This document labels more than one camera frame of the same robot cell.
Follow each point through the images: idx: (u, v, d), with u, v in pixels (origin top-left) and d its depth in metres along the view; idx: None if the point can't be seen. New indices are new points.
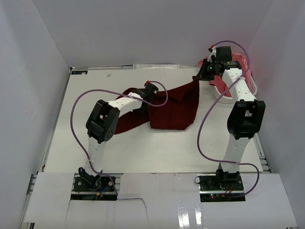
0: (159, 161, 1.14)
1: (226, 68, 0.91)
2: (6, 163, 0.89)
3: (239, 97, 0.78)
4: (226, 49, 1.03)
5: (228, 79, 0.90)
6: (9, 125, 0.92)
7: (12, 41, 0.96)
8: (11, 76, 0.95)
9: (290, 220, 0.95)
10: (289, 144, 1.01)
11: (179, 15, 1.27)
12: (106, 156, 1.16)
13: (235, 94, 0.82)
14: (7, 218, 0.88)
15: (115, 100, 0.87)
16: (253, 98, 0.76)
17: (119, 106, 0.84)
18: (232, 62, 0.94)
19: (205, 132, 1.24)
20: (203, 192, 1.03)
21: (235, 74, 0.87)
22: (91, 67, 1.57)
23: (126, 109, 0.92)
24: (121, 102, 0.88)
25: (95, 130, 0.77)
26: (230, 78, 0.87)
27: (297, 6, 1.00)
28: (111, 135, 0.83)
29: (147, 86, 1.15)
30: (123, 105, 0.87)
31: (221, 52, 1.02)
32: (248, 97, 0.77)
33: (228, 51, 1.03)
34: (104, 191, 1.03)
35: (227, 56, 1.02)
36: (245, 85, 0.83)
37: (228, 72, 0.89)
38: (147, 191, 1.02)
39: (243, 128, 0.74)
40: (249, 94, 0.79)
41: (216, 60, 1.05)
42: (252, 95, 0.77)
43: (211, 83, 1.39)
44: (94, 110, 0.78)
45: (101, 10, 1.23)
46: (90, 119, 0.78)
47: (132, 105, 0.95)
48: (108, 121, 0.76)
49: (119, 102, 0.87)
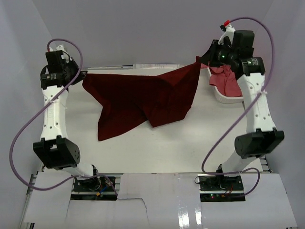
0: (159, 161, 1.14)
1: (245, 74, 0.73)
2: (6, 163, 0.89)
3: (256, 125, 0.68)
4: (247, 37, 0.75)
5: (245, 88, 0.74)
6: (9, 124, 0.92)
7: (13, 41, 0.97)
8: (11, 76, 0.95)
9: (290, 220, 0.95)
10: (289, 144, 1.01)
11: (178, 15, 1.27)
12: (106, 156, 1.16)
13: (251, 116, 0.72)
14: (7, 218, 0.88)
15: (45, 126, 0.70)
16: (272, 127, 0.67)
17: (59, 130, 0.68)
18: (254, 61, 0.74)
19: (205, 132, 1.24)
20: (203, 192, 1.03)
21: (256, 85, 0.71)
22: (91, 68, 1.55)
23: (63, 114, 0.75)
24: (53, 120, 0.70)
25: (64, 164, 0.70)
26: (249, 89, 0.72)
27: (297, 6, 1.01)
28: (78, 150, 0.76)
29: (51, 60, 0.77)
30: (59, 122, 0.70)
31: (242, 43, 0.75)
32: (266, 124, 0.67)
33: (250, 42, 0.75)
34: (104, 191, 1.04)
35: (249, 47, 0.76)
36: (265, 104, 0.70)
37: (247, 81, 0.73)
38: (147, 191, 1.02)
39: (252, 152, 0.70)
40: (268, 118, 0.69)
41: (234, 50, 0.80)
42: (271, 120, 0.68)
43: (211, 82, 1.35)
44: (42, 157, 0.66)
45: (101, 10, 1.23)
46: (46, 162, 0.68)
47: (63, 100, 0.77)
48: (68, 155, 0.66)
49: (52, 124, 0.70)
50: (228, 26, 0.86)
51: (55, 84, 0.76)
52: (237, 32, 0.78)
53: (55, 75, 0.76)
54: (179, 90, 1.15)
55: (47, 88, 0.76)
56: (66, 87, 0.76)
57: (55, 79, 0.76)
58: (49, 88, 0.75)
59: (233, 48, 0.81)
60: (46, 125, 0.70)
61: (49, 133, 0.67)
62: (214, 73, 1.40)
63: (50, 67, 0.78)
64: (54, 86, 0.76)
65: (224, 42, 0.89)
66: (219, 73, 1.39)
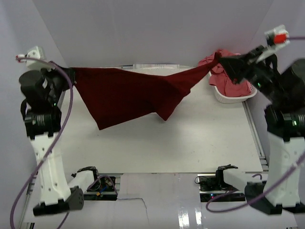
0: (159, 161, 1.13)
1: (283, 140, 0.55)
2: (6, 163, 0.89)
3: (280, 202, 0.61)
4: (293, 78, 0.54)
5: (277, 145, 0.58)
6: (9, 124, 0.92)
7: (12, 41, 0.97)
8: (11, 75, 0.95)
9: (290, 220, 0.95)
10: None
11: (179, 15, 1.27)
12: (106, 156, 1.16)
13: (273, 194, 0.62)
14: (7, 218, 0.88)
15: (42, 187, 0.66)
16: (294, 203, 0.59)
17: (59, 193, 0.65)
18: (270, 72, 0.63)
19: (205, 132, 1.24)
20: (203, 192, 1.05)
21: (293, 155, 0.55)
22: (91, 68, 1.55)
23: (60, 168, 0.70)
24: (51, 182, 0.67)
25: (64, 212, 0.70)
26: (282, 157, 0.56)
27: (297, 7, 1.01)
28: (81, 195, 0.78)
29: (31, 95, 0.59)
30: (58, 183, 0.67)
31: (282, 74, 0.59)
32: (289, 200, 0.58)
33: (291, 79, 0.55)
34: (104, 191, 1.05)
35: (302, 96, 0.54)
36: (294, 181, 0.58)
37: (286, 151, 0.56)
38: (147, 191, 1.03)
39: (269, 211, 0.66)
40: (294, 192, 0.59)
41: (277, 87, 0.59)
42: (297, 197, 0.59)
43: (211, 83, 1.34)
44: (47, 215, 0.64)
45: (101, 10, 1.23)
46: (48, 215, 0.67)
47: (54, 148, 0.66)
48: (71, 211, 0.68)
49: (50, 185, 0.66)
50: (279, 44, 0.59)
51: (45, 133, 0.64)
52: (295, 67, 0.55)
53: (42, 117, 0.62)
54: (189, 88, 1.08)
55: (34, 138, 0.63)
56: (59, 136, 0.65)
57: (44, 128, 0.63)
58: (37, 140, 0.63)
59: (282, 82, 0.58)
60: (43, 187, 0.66)
61: (49, 197, 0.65)
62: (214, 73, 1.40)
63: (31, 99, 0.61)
64: (43, 135, 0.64)
65: (260, 51, 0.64)
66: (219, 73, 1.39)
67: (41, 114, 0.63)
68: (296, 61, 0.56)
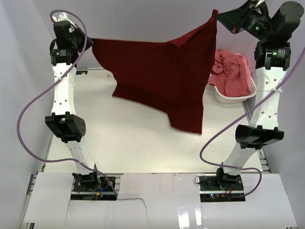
0: (159, 162, 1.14)
1: (267, 66, 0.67)
2: (6, 164, 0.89)
3: (259, 120, 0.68)
4: (288, 26, 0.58)
5: (256, 113, 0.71)
6: (10, 126, 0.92)
7: (13, 41, 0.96)
8: (12, 76, 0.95)
9: (290, 220, 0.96)
10: (289, 144, 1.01)
11: (179, 15, 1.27)
12: (106, 155, 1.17)
13: (257, 109, 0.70)
14: (7, 219, 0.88)
15: (55, 100, 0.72)
16: (274, 127, 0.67)
17: (69, 105, 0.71)
18: (281, 52, 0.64)
19: (205, 132, 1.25)
20: (203, 192, 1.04)
21: (273, 81, 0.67)
22: (91, 68, 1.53)
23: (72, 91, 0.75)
24: (63, 97, 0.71)
25: (72, 134, 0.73)
26: (260, 113, 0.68)
27: None
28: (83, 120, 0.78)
29: (58, 31, 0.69)
30: (68, 98, 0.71)
31: (279, 31, 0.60)
32: (269, 123, 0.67)
33: (289, 29, 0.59)
34: (104, 191, 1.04)
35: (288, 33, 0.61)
36: (276, 102, 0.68)
37: (265, 74, 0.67)
38: (147, 191, 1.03)
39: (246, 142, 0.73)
40: (273, 117, 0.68)
41: (271, 32, 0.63)
42: (276, 120, 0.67)
43: (211, 83, 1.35)
44: (54, 129, 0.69)
45: (101, 10, 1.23)
46: (57, 132, 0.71)
47: (72, 76, 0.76)
48: (75, 126, 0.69)
49: (60, 100, 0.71)
50: None
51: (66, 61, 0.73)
52: (283, 8, 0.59)
53: (65, 52, 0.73)
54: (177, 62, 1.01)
55: (57, 63, 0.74)
56: (75, 64, 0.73)
57: (65, 57, 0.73)
58: (60, 65, 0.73)
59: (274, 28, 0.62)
60: (56, 100, 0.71)
61: (60, 110, 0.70)
62: (214, 73, 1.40)
63: (59, 38, 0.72)
64: (64, 63, 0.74)
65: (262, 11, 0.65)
66: (219, 73, 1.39)
67: (64, 49, 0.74)
68: (283, 4, 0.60)
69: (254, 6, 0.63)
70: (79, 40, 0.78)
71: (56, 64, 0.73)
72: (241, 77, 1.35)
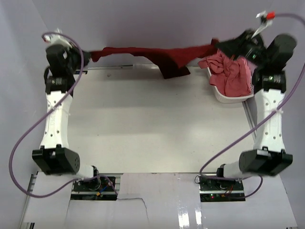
0: (159, 162, 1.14)
1: (264, 89, 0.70)
2: (6, 164, 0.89)
3: (264, 141, 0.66)
4: (282, 56, 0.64)
5: (260, 134, 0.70)
6: (9, 126, 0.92)
7: (12, 41, 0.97)
8: (11, 76, 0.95)
9: (290, 220, 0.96)
10: (289, 144, 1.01)
11: (179, 15, 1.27)
12: (106, 155, 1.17)
13: (260, 131, 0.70)
14: (8, 219, 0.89)
15: (45, 133, 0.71)
16: (280, 148, 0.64)
17: (61, 136, 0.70)
18: (276, 78, 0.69)
19: (205, 132, 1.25)
20: (203, 192, 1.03)
21: (273, 102, 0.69)
22: (91, 67, 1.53)
23: (65, 121, 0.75)
24: (55, 128, 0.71)
25: (63, 171, 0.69)
26: (264, 134, 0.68)
27: None
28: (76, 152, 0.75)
29: (50, 59, 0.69)
30: (60, 130, 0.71)
31: (274, 59, 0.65)
32: (274, 145, 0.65)
33: (284, 58, 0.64)
34: (104, 191, 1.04)
35: (280, 62, 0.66)
36: (278, 124, 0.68)
37: (264, 97, 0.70)
38: (147, 191, 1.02)
39: (253, 170, 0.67)
40: (279, 138, 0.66)
41: (267, 61, 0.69)
42: (281, 141, 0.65)
43: (211, 83, 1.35)
44: (42, 165, 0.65)
45: (101, 11, 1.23)
46: (46, 170, 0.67)
47: (66, 104, 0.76)
48: (66, 161, 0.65)
49: (52, 131, 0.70)
50: (269, 20, 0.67)
51: (61, 89, 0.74)
52: (278, 39, 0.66)
53: (61, 80, 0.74)
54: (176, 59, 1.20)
55: (52, 92, 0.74)
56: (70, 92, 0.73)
57: (61, 86, 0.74)
58: (54, 93, 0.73)
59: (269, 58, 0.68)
60: (47, 131, 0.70)
61: (49, 142, 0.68)
62: (214, 73, 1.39)
63: (53, 67, 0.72)
64: (58, 92, 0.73)
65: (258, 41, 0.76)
66: (219, 73, 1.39)
67: (59, 78, 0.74)
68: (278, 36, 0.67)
69: (249, 37, 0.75)
70: (74, 62, 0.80)
71: (51, 93, 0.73)
72: (241, 77, 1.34)
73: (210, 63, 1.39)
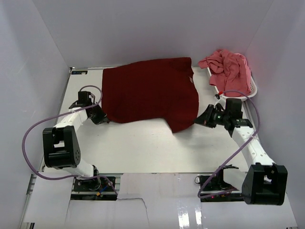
0: (159, 161, 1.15)
1: (236, 126, 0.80)
2: (6, 164, 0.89)
3: (254, 161, 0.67)
4: (236, 104, 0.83)
5: (249, 157, 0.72)
6: (9, 126, 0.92)
7: (12, 42, 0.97)
8: (11, 76, 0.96)
9: (290, 220, 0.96)
10: (289, 144, 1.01)
11: (178, 15, 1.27)
12: (106, 155, 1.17)
13: (248, 156, 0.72)
14: (8, 219, 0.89)
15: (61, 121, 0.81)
16: (271, 161, 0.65)
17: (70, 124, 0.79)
18: (242, 120, 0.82)
19: (205, 132, 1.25)
20: (205, 192, 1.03)
21: (247, 132, 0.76)
22: (91, 68, 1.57)
23: (77, 123, 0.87)
24: (68, 119, 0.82)
25: (63, 160, 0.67)
26: (252, 155, 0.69)
27: (297, 7, 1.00)
28: (79, 153, 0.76)
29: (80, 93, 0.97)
30: (72, 120, 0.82)
31: (232, 107, 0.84)
32: (265, 160, 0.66)
33: (239, 106, 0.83)
34: (104, 191, 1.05)
35: (238, 110, 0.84)
36: (259, 146, 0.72)
37: (238, 131, 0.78)
38: (147, 191, 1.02)
39: (260, 199, 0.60)
40: (265, 156, 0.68)
41: (230, 112, 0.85)
42: (269, 157, 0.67)
43: (211, 83, 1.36)
44: (46, 145, 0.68)
45: (100, 10, 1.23)
46: (47, 154, 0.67)
47: (82, 115, 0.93)
48: (70, 139, 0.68)
49: (66, 120, 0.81)
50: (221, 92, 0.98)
51: (80, 106, 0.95)
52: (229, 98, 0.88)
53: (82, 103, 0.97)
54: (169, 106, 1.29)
55: (73, 108, 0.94)
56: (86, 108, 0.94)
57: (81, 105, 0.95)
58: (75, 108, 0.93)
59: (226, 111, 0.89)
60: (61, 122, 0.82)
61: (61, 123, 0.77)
62: (214, 73, 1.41)
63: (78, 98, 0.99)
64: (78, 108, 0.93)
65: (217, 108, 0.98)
66: (219, 73, 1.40)
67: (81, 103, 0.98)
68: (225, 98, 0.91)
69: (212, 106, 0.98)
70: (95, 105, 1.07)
71: (72, 108, 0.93)
72: (241, 77, 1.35)
73: (210, 63, 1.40)
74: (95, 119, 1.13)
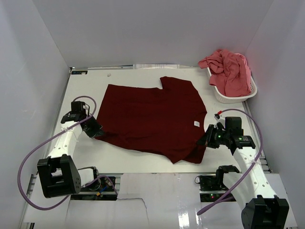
0: (159, 162, 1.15)
1: (238, 146, 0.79)
2: (6, 164, 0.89)
3: (256, 192, 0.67)
4: (236, 121, 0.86)
5: (249, 185, 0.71)
6: (9, 126, 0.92)
7: (12, 42, 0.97)
8: (11, 76, 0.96)
9: (290, 220, 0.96)
10: (289, 144, 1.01)
11: (178, 15, 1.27)
12: (106, 155, 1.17)
13: (249, 182, 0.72)
14: (7, 218, 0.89)
15: (55, 147, 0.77)
16: (273, 194, 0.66)
17: (67, 150, 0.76)
18: (245, 138, 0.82)
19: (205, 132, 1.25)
20: (203, 192, 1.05)
21: (249, 156, 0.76)
22: (91, 68, 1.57)
23: (73, 143, 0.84)
24: (63, 143, 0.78)
25: (61, 190, 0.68)
26: (253, 184, 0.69)
27: (298, 8, 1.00)
28: (79, 179, 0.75)
29: (74, 105, 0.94)
30: (67, 144, 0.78)
31: (233, 125, 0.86)
32: (266, 192, 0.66)
33: (238, 124, 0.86)
34: (104, 191, 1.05)
35: (239, 128, 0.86)
36: (261, 172, 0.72)
37: (241, 153, 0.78)
38: (147, 191, 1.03)
39: (259, 227, 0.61)
40: (267, 185, 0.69)
41: (231, 130, 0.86)
42: (271, 188, 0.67)
43: (211, 83, 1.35)
44: (43, 176, 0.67)
45: (100, 11, 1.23)
46: (45, 185, 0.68)
47: (76, 131, 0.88)
48: (68, 173, 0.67)
49: (60, 145, 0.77)
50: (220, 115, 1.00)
51: (73, 120, 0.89)
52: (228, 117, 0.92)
53: (75, 115, 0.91)
54: (169, 135, 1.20)
55: (66, 121, 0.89)
56: (80, 122, 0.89)
57: (74, 118, 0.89)
58: (67, 123, 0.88)
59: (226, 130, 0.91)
60: (55, 146, 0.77)
61: (57, 152, 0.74)
62: (214, 73, 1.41)
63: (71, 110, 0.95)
64: (70, 121, 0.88)
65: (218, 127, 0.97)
66: (219, 73, 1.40)
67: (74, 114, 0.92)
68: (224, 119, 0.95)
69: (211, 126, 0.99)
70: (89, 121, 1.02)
71: (65, 122, 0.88)
72: (241, 77, 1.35)
73: (210, 63, 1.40)
74: (88, 131, 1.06)
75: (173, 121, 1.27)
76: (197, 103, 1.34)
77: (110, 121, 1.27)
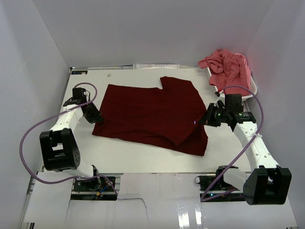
0: (159, 161, 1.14)
1: (238, 121, 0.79)
2: (6, 164, 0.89)
3: (259, 163, 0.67)
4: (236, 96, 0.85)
5: (251, 157, 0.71)
6: (9, 126, 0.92)
7: (13, 43, 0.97)
8: (11, 76, 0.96)
9: (290, 220, 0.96)
10: (289, 145, 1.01)
11: (178, 15, 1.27)
12: (107, 155, 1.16)
13: (251, 154, 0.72)
14: (7, 219, 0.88)
15: (57, 122, 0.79)
16: (276, 164, 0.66)
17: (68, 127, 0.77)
18: (245, 113, 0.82)
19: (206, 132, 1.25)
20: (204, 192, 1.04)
21: (250, 130, 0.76)
22: (91, 67, 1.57)
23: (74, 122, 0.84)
24: (64, 120, 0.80)
25: (62, 161, 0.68)
26: (255, 156, 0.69)
27: (298, 8, 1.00)
28: (78, 154, 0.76)
29: (76, 90, 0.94)
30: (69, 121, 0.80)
31: (233, 100, 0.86)
32: (269, 162, 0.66)
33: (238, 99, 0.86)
34: (104, 191, 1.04)
35: (239, 105, 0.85)
36: (262, 144, 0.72)
37: (241, 127, 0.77)
38: (147, 191, 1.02)
39: (262, 199, 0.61)
40: (269, 157, 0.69)
41: (231, 105, 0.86)
42: (273, 159, 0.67)
43: (211, 83, 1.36)
44: (44, 148, 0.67)
45: (100, 11, 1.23)
46: (46, 158, 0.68)
47: (77, 113, 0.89)
48: (68, 144, 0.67)
49: (62, 122, 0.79)
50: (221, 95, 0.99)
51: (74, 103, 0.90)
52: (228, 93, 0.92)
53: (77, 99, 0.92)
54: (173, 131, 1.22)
55: (67, 105, 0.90)
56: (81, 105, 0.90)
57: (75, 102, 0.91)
58: (69, 106, 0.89)
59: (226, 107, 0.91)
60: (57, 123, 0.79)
61: (58, 127, 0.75)
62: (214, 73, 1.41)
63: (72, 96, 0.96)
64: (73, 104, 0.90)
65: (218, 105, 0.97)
66: (219, 73, 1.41)
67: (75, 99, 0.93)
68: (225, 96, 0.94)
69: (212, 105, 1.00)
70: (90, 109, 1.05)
71: (66, 105, 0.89)
72: (241, 77, 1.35)
73: (210, 63, 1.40)
74: (88, 117, 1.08)
75: (175, 118, 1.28)
76: (197, 103, 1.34)
77: (115, 118, 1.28)
